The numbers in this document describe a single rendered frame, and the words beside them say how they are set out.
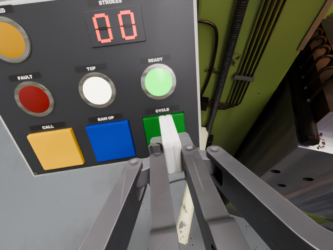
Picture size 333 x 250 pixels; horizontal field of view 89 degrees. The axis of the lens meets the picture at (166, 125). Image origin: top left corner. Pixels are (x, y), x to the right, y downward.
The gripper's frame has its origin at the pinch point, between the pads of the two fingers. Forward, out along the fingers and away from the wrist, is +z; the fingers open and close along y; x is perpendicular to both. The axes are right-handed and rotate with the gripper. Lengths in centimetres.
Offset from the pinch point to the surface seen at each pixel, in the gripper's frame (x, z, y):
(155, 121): -3.0, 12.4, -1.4
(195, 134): -7.1, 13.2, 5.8
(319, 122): -11.3, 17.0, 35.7
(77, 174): -74, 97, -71
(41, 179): -73, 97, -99
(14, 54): 10.3, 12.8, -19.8
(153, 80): 4.1, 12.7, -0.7
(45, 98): 3.6, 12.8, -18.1
